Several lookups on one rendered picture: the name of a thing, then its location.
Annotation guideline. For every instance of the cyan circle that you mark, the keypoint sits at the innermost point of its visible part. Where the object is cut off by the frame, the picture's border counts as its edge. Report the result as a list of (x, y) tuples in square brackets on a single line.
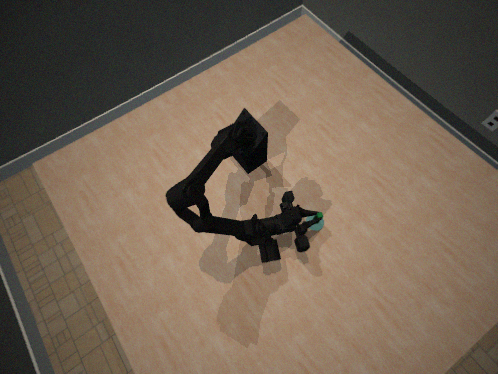
[(317, 226)]

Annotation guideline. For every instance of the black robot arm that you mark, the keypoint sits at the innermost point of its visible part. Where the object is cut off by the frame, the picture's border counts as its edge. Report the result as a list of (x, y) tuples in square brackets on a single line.
[(190, 191)]

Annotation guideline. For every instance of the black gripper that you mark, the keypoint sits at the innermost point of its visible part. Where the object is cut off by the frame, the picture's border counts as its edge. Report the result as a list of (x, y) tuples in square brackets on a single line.
[(301, 242)]

